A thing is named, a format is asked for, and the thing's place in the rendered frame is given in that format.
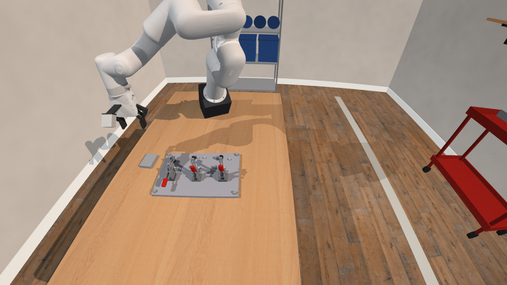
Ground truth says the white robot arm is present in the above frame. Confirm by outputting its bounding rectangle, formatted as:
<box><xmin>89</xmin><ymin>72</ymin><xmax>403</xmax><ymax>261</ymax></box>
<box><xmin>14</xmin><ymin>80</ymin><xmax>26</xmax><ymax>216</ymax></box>
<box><xmin>95</xmin><ymin>0</ymin><xmax>246</xmax><ymax>103</ymax></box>

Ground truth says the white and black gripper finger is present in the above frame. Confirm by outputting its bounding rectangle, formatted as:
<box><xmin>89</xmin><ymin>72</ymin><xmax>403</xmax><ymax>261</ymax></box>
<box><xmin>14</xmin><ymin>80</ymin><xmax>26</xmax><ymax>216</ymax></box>
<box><xmin>136</xmin><ymin>104</ymin><xmax>148</xmax><ymax>129</ymax></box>
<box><xmin>116</xmin><ymin>117</ymin><xmax>127</xmax><ymax>129</ymax></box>

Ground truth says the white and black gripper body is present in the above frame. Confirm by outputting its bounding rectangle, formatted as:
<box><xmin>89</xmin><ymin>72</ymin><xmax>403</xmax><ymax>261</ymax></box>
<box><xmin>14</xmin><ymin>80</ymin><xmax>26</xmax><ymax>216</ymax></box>
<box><xmin>108</xmin><ymin>89</ymin><xmax>140</xmax><ymax>117</ymax></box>

